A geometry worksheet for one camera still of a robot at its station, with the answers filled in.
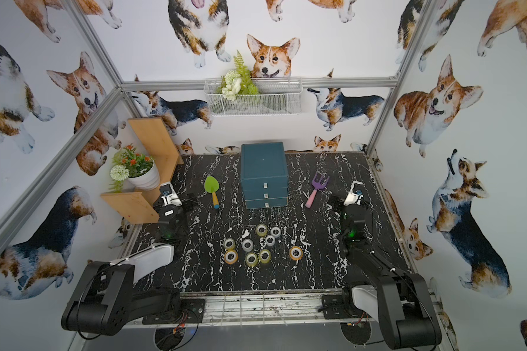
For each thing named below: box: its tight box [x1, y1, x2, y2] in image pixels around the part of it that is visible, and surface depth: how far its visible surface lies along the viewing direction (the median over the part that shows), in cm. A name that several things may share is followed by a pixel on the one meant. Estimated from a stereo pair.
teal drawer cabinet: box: [240, 141, 289, 210], surface depth 91 cm
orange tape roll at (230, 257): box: [223, 249, 239, 265], surface depth 87 cm
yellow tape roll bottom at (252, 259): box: [245, 251, 259, 267], surface depth 87 cm
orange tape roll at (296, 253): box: [289, 245, 304, 261], surface depth 89 cm
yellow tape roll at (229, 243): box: [223, 238, 236, 250], surface depth 90 cm
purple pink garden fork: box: [305, 171, 330, 209], surface depth 112 cm
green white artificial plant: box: [215, 49, 260, 103], surface depth 83 cm
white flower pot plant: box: [109, 142, 161, 194], surface depth 92 cm
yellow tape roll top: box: [255, 223, 268, 237], surface depth 94 cm
